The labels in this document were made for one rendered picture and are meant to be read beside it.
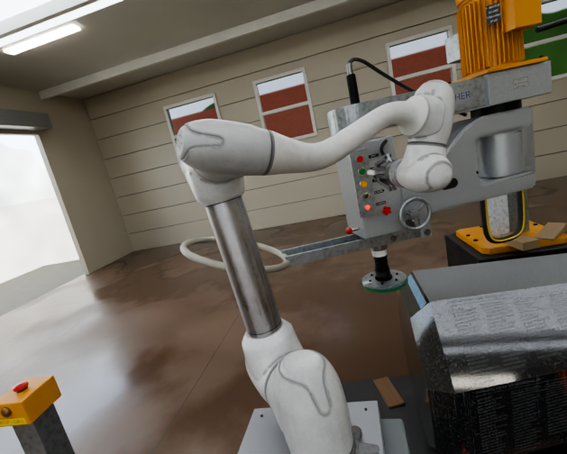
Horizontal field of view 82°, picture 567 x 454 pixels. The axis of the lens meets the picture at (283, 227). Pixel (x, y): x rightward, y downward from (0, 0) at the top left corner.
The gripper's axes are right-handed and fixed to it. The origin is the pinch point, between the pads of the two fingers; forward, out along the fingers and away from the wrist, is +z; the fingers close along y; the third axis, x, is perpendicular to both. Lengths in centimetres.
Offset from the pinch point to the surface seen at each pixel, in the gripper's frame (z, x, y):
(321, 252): 18.9, -22.1, 31.9
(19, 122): 569, -418, -178
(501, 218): 67, 108, 55
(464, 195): 15, 46, 21
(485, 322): -10, 32, 68
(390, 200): 14.0, 11.2, 15.1
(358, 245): 18.9, -4.8, 32.9
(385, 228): 14.0, 6.9, 26.7
